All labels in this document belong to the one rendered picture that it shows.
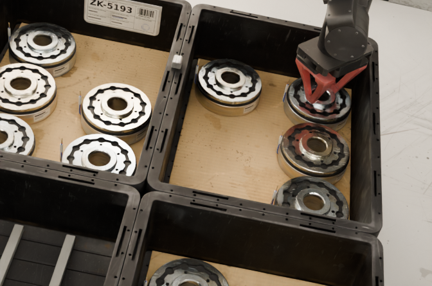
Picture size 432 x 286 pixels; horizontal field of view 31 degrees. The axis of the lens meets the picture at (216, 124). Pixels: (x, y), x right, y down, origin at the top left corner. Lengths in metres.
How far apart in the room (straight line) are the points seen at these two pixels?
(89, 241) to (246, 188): 0.24
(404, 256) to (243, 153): 0.31
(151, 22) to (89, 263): 0.44
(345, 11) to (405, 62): 0.62
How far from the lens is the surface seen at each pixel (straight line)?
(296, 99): 1.23
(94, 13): 1.30
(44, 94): 1.18
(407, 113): 1.53
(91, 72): 1.26
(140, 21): 1.28
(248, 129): 1.20
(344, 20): 1.04
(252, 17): 1.26
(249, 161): 1.16
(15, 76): 1.20
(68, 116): 1.19
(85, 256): 1.03
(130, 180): 0.97
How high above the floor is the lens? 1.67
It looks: 44 degrees down
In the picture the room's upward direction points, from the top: 12 degrees clockwise
